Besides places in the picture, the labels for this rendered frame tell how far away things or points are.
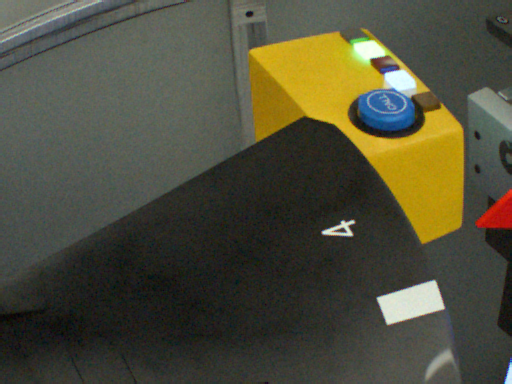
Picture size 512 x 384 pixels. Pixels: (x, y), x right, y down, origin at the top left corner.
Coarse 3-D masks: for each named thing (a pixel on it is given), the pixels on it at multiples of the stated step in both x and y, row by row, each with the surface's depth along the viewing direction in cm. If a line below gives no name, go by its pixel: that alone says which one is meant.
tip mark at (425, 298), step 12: (408, 288) 53; (420, 288) 53; (432, 288) 53; (384, 300) 52; (396, 300) 52; (408, 300) 52; (420, 300) 52; (432, 300) 52; (384, 312) 52; (396, 312) 52; (408, 312) 52; (420, 312) 52
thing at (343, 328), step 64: (320, 128) 58; (192, 192) 56; (256, 192) 56; (320, 192) 56; (384, 192) 56; (64, 256) 53; (128, 256) 53; (192, 256) 53; (256, 256) 53; (320, 256) 53; (384, 256) 54; (0, 320) 49; (64, 320) 49; (128, 320) 50; (192, 320) 50; (256, 320) 50; (320, 320) 51; (384, 320) 51; (448, 320) 52
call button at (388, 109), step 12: (360, 96) 81; (372, 96) 81; (384, 96) 81; (396, 96) 81; (360, 108) 80; (372, 108) 80; (384, 108) 80; (396, 108) 80; (408, 108) 80; (372, 120) 79; (384, 120) 79; (396, 120) 79; (408, 120) 79
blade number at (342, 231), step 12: (324, 216) 55; (336, 216) 55; (348, 216) 55; (360, 216) 55; (312, 228) 54; (324, 228) 54; (336, 228) 54; (348, 228) 54; (360, 228) 54; (312, 240) 54; (324, 240) 54; (336, 240) 54; (348, 240) 54; (360, 240) 54; (324, 252) 53
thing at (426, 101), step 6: (414, 96) 82; (420, 96) 82; (426, 96) 82; (432, 96) 82; (414, 102) 82; (420, 102) 81; (426, 102) 81; (432, 102) 81; (438, 102) 81; (420, 108) 81; (426, 108) 81; (432, 108) 81; (438, 108) 81
